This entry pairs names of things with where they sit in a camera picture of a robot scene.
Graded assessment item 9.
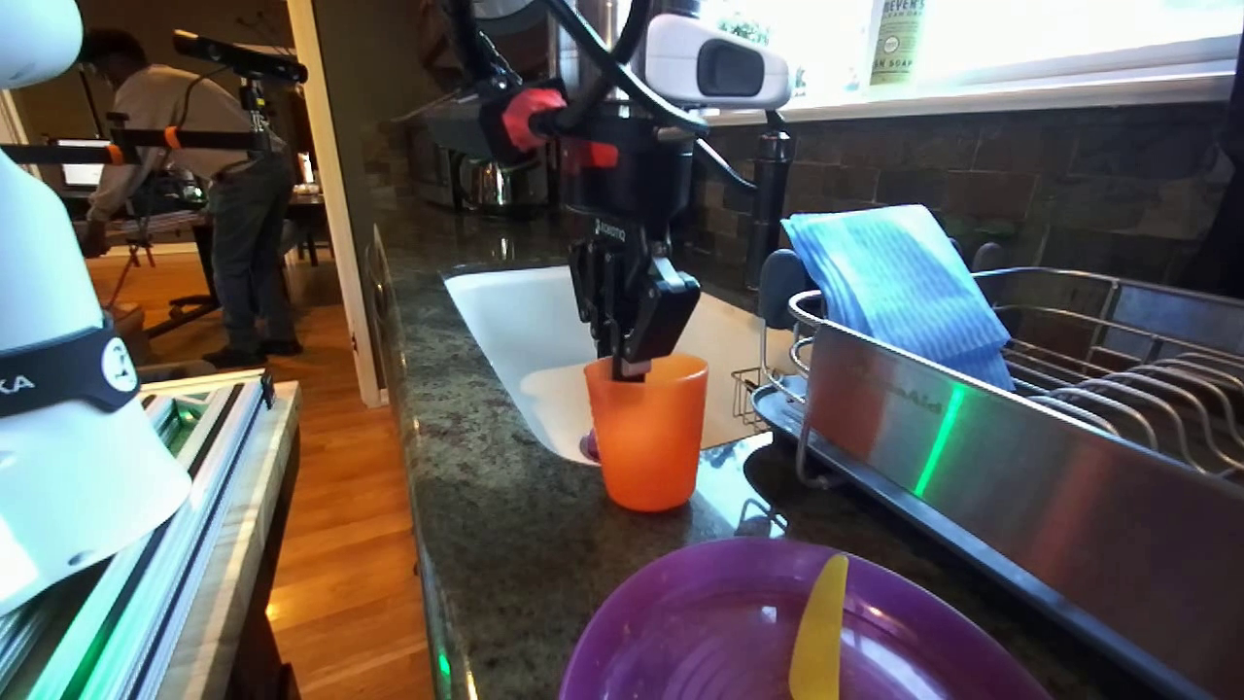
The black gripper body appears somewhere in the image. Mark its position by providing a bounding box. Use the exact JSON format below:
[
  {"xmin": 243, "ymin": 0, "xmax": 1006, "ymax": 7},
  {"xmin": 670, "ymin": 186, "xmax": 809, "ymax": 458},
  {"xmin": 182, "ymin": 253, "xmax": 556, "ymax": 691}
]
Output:
[{"xmin": 556, "ymin": 104, "xmax": 691, "ymax": 256}]

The orange plastic cup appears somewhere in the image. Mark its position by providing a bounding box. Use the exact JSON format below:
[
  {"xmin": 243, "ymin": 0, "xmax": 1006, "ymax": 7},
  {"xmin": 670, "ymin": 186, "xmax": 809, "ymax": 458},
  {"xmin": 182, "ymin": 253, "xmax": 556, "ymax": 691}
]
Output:
[{"xmin": 582, "ymin": 354, "xmax": 707, "ymax": 514}]

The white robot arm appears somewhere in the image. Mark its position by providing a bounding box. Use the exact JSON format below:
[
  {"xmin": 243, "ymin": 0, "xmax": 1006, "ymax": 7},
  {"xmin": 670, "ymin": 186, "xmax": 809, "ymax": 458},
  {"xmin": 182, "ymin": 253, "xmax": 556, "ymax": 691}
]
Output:
[{"xmin": 0, "ymin": 156, "xmax": 192, "ymax": 616}]

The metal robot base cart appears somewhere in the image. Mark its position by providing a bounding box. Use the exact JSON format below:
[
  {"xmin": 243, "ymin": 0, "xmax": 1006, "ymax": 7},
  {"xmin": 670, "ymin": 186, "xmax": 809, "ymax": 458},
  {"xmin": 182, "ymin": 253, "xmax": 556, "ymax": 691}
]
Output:
[{"xmin": 0, "ymin": 370, "xmax": 301, "ymax": 700}]

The white kitchen sink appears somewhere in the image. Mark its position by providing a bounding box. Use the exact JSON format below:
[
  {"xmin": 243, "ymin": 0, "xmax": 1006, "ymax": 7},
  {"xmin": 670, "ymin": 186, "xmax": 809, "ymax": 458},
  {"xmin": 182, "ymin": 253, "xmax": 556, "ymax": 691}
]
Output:
[{"xmin": 448, "ymin": 265, "xmax": 784, "ymax": 467}]

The black kitchen faucet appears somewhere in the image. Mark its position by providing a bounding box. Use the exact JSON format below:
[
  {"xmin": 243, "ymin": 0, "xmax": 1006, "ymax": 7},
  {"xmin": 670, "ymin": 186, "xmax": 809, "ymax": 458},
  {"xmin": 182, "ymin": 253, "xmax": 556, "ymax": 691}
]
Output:
[{"xmin": 748, "ymin": 114, "xmax": 792, "ymax": 284}]

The blue dish cloth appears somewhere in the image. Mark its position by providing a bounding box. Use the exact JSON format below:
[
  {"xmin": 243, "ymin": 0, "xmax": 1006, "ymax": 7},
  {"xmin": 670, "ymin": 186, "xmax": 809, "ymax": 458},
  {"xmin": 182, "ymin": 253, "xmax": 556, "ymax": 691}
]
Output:
[{"xmin": 784, "ymin": 206, "xmax": 1016, "ymax": 388}]

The dark wooden table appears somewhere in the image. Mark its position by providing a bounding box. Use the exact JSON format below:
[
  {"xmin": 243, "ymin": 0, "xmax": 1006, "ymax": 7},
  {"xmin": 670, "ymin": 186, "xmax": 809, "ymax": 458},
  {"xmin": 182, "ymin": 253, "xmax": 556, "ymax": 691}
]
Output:
[{"xmin": 73, "ymin": 192, "xmax": 328, "ymax": 328}]

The purple plastic plate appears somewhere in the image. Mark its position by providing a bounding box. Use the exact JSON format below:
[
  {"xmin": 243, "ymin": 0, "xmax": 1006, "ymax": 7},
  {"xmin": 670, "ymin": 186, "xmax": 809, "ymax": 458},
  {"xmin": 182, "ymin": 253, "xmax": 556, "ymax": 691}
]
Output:
[{"xmin": 562, "ymin": 541, "xmax": 1051, "ymax": 700}]

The yellow plastic utensil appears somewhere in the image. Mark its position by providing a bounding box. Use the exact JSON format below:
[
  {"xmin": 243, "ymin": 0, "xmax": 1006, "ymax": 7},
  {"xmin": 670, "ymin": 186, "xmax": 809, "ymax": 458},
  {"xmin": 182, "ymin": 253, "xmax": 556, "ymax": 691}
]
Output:
[{"xmin": 788, "ymin": 555, "xmax": 847, "ymax": 700}]

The person in grey shirt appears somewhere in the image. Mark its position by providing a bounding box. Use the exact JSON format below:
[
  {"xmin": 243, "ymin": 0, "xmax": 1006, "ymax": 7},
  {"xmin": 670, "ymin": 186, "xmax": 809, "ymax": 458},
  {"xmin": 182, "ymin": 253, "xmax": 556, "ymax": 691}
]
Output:
[{"xmin": 81, "ymin": 29, "xmax": 301, "ymax": 370}]

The stainless steel dish rack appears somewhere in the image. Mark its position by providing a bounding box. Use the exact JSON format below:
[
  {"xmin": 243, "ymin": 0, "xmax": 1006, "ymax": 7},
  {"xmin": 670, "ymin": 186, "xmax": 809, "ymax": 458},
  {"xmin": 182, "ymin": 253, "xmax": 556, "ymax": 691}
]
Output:
[{"xmin": 753, "ymin": 253, "xmax": 1244, "ymax": 700}]

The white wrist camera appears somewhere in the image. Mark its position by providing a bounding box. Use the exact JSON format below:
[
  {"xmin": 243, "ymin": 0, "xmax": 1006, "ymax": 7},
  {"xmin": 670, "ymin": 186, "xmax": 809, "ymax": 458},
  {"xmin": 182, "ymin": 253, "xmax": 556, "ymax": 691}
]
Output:
[{"xmin": 643, "ymin": 17, "xmax": 792, "ymax": 110}]

